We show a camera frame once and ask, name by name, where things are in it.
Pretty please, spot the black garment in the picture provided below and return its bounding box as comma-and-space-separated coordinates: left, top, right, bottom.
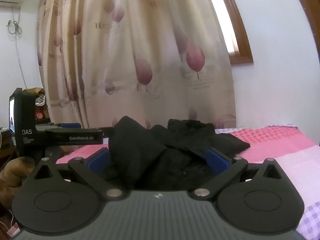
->
104, 116, 251, 191

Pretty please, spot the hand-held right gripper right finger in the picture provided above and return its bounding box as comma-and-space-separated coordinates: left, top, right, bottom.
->
194, 147, 288, 200

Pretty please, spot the cream curtain with pink print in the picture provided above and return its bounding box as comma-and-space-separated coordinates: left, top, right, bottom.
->
36, 0, 237, 131

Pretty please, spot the yellow cloth bundle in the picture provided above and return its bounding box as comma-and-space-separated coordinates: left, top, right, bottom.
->
26, 87, 46, 96

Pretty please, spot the pink and purple checked blanket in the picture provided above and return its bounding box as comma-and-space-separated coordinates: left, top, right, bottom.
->
56, 124, 320, 240

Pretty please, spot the small pink box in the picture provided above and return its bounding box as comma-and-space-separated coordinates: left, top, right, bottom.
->
7, 224, 21, 236

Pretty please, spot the hanging grey cable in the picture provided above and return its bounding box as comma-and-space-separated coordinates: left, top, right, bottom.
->
6, 6, 28, 88

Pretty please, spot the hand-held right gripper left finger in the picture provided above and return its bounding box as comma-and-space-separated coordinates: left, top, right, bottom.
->
33, 147, 123, 200

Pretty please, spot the white air conditioner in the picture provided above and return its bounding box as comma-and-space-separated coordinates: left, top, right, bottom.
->
0, 0, 23, 9

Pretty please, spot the dark red box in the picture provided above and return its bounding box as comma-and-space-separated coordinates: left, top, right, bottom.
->
34, 104, 51, 125

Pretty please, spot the brown wooden door frame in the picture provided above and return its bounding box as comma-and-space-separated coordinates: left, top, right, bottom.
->
294, 0, 320, 46

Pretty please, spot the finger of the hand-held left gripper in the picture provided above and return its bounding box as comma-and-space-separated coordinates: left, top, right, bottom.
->
45, 127, 116, 146
51, 123, 81, 130

